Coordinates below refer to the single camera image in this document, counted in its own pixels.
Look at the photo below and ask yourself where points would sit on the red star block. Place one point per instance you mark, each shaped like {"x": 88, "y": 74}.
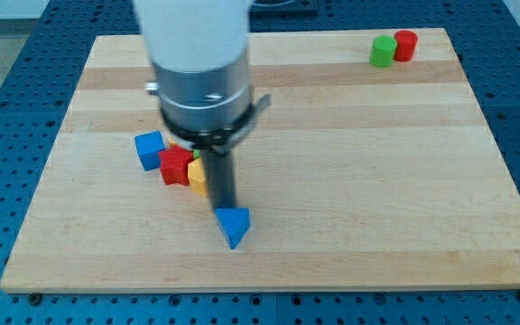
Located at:
{"x": 174, "y": 165}

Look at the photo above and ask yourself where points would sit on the wooden board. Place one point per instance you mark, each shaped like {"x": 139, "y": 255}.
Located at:
{"x": 357, "y": 179}

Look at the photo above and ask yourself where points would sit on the blue triangle block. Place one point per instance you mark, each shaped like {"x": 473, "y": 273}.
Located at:
{"x": 233, "y": 223}

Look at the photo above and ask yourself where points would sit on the blue cube block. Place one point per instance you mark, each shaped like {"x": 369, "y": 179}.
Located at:
{"x": 147, "y": 148}

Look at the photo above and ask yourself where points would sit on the green cylinder block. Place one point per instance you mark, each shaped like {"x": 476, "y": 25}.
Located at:
{"x": 382, "y": 51}

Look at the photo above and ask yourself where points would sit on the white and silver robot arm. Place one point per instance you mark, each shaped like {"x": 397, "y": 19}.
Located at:
{"x": 199, "y": 53}

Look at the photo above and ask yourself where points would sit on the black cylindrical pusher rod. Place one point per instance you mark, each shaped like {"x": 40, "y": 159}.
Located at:
{"x": 220, "y": 177}

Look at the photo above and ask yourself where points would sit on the yellow block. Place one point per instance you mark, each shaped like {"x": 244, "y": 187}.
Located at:
{"x": 197, "y": 178}

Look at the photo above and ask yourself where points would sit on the red cylinder block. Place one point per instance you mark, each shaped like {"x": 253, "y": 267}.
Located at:
{"x": 406, "y": 45}

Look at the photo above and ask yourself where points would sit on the blue perforated table plate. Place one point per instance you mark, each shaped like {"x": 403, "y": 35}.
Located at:
{"x": 36, "y": 94}

